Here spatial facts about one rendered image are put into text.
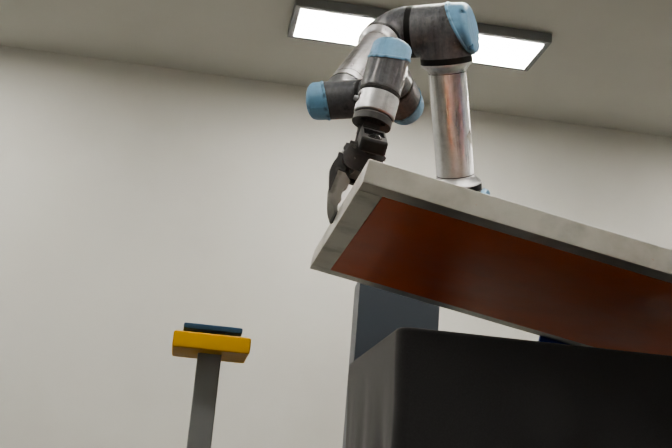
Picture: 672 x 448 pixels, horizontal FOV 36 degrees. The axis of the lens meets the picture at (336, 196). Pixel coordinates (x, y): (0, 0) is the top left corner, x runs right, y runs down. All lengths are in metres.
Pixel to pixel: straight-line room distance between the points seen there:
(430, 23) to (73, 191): 3.70
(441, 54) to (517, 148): 3.88
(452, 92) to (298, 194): 3.51
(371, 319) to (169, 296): 3.37
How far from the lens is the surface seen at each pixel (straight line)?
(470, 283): 1.86
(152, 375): 5.52
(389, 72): 1.86
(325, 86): 2.00
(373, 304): 2.29
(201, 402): 1.79
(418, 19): 2.30
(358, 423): 1.79
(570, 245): 1.55
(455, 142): 2.33
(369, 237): 1.73
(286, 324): 5.59
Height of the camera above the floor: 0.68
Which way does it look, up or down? 17 degrees up
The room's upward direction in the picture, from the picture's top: 5 degrees clockwise
